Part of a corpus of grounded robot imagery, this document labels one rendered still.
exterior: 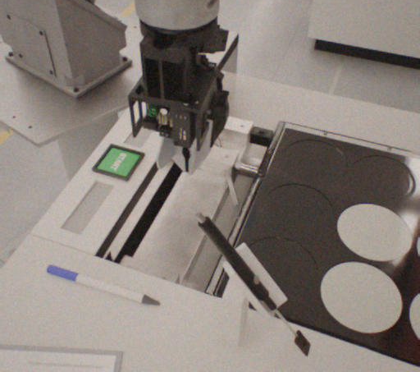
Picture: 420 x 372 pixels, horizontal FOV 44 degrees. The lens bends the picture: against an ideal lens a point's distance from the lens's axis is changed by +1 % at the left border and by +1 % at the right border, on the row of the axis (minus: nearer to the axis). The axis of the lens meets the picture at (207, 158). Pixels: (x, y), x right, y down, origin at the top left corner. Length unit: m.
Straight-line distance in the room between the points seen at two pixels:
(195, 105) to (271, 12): 2.65
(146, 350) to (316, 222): 0.32
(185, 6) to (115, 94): 0.68
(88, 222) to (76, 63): 0.47
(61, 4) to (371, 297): 0.72
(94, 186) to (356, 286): 0.37
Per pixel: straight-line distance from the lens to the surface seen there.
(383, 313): 0.70
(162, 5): 0.44
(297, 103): 1.08
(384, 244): 0.76
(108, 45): 1.13
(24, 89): 1.17
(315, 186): 0.80
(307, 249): 0.73
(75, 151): 1.29
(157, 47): 0.45
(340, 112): 1.08
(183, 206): 0.79
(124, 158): 0.75
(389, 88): 2.62
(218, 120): 0.55
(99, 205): 0.70
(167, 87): 0.48
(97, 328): 0.59
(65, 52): 1.06
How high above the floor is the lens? 1.48
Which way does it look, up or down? 44 degrees down
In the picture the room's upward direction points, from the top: straight up
